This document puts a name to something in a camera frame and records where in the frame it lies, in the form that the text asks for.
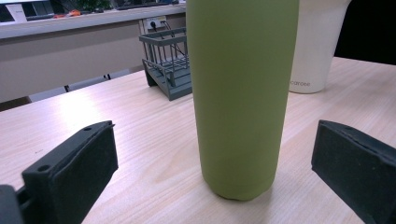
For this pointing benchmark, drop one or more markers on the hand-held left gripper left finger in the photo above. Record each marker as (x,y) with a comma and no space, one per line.
(71,174)

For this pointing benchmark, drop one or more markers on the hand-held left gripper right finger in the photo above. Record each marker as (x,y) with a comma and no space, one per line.
(358,165)

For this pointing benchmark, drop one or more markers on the white tumbler with straw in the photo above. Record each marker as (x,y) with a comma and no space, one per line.
(314,46)

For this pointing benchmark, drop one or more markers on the green bottle with white cap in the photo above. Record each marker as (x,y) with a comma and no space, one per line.
(243,93)

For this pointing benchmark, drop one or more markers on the beige office desk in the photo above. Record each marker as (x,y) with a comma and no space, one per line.
(62,56)

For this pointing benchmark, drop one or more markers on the orange object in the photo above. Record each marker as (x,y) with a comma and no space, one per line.
(73,13)

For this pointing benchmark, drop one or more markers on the white box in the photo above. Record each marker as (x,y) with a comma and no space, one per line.
(17,12)

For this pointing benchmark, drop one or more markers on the white wall socket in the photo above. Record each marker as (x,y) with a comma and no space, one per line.
(158,20)

